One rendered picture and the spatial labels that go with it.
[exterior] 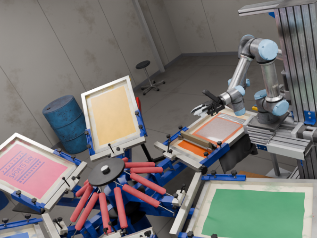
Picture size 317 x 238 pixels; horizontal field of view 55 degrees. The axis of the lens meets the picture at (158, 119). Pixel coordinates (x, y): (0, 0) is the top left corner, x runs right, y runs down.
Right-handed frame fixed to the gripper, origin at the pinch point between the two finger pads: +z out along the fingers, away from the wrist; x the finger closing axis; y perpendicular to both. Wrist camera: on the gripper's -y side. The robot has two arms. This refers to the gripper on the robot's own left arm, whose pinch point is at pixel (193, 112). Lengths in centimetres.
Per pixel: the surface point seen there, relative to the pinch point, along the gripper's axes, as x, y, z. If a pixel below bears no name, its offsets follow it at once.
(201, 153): 64, 64, -9
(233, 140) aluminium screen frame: 54, 62, -38
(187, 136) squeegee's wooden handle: 85, 53, -9
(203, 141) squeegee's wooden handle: 63, 54, -15
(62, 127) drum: 375, 56, 131
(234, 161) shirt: 67, 90, -36
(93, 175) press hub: 53, 29, 80
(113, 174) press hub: 41, 30, 65
